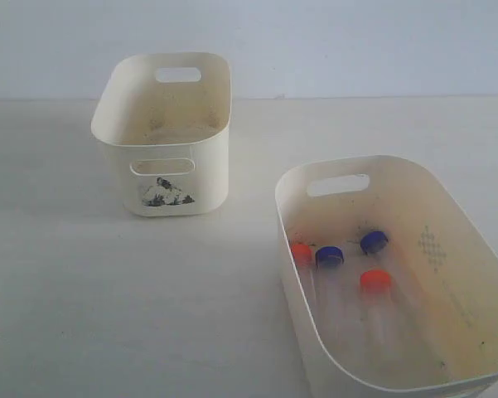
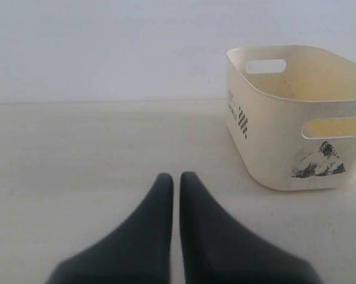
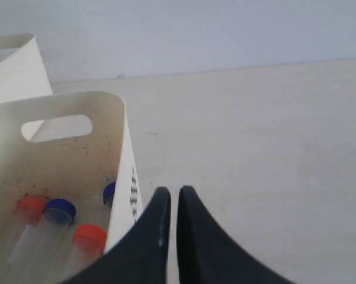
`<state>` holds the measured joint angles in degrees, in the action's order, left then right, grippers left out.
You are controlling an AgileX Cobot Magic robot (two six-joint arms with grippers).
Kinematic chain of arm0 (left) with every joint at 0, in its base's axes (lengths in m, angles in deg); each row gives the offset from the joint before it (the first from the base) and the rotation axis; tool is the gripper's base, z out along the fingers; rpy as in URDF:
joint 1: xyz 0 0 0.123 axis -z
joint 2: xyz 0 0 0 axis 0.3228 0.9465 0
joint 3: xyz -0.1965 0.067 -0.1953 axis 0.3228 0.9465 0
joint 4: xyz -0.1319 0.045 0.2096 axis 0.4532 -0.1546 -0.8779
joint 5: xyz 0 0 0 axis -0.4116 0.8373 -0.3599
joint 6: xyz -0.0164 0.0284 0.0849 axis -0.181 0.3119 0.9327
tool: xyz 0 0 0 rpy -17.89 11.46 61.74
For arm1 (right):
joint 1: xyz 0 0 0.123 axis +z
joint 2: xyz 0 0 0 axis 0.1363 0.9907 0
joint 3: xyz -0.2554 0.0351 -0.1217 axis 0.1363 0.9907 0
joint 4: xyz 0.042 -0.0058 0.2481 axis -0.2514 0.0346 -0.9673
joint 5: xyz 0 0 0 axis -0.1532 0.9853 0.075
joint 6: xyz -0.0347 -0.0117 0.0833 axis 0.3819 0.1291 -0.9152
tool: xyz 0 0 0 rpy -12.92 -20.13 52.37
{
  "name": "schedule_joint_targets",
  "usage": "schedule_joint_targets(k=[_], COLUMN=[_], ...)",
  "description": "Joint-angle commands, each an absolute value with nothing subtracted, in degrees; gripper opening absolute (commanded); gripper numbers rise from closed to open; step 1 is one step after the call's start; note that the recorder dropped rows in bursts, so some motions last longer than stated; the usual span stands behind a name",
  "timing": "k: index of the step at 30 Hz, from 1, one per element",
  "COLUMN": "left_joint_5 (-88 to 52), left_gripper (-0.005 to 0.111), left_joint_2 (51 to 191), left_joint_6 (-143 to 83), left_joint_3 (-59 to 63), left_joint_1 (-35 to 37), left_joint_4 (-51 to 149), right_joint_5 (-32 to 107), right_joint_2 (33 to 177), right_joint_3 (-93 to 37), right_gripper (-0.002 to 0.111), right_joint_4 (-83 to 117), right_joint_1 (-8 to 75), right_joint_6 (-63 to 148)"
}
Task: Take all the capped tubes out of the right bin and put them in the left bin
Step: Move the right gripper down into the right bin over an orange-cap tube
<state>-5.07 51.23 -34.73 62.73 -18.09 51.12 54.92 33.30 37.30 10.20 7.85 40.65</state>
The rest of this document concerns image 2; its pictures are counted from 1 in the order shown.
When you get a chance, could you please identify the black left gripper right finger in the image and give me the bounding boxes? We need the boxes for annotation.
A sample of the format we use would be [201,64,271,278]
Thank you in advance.
[179,172,310,283]

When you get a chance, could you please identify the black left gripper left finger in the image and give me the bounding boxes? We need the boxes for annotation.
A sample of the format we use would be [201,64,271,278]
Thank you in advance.
[47,173,174,283]

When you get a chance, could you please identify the small cream plastic bin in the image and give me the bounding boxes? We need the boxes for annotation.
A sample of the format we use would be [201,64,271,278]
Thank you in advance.
[226,45,356,191]

